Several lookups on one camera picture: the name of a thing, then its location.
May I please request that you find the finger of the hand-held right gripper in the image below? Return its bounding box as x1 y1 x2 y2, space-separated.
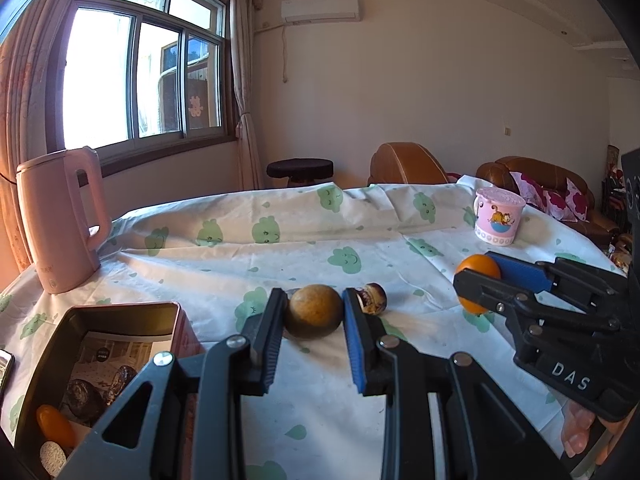
486 251 629 332
452 267 620 347

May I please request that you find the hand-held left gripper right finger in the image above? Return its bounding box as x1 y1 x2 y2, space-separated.
341 286 573 480

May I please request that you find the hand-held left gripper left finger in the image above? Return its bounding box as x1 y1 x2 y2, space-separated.
60 287 290 480

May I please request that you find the orange tangerine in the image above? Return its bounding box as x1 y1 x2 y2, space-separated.
36 404 77 448
456 254 502 316

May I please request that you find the tan round longan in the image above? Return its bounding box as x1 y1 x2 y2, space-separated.
284 284 346 341

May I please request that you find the pink metal tin box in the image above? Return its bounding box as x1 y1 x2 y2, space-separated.
9 301 206 480

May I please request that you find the person's right hand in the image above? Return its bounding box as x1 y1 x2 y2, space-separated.
560 402 623 467

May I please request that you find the small brown purple cut piece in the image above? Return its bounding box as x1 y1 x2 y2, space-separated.
356 283 389 317

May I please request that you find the pink cartoon cup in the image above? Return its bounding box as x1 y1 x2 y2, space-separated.
473 187 527 247

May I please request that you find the white purple floral cushion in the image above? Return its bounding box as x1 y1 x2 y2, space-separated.
510 171 551 211
565 180 596 222

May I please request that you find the brown leather sofa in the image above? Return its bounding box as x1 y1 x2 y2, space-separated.
475 156 621 246

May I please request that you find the dark cabinet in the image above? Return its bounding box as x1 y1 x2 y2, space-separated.
602 145 626 241

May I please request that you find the brown leather armchair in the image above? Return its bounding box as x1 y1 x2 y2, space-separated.
367 142 458 187

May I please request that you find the dark brown glossy lump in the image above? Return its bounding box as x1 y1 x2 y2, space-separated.
67 379 106 421
107 365 139 401

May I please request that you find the black round stool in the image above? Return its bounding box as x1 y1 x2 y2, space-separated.
266 158 334 188

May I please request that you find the beige tied curtain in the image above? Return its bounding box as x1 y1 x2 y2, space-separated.
227 0 266 192

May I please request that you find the pink electric kettle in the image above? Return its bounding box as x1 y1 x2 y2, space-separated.
15 146 113 295

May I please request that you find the black smartphone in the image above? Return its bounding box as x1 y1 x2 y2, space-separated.
0 349 16 393

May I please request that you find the brown framed window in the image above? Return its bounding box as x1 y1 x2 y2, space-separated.
45 0 238 171

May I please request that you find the white air conditioner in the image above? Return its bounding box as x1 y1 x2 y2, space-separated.
280 0 362 24

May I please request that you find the pink patterned curtain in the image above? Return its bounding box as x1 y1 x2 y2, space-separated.
0 0 76 286

